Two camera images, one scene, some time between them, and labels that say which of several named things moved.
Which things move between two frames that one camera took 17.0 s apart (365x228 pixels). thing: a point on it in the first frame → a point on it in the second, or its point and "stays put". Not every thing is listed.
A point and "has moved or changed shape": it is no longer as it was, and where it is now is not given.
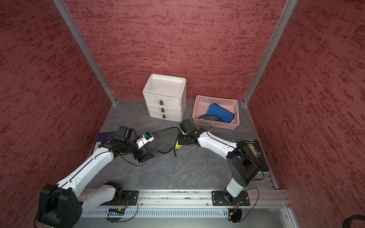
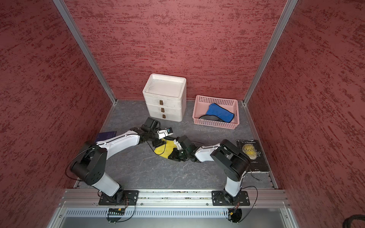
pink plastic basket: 201,105 stays put
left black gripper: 140,159 → 158,143
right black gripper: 180,141 → 175,154
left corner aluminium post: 86,49 stays put
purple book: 106,136 stays put
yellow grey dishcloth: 165,140 has moved or changed shape
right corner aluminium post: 289,9 stays put
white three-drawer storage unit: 166,97 stays put
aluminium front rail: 273,197 stays put
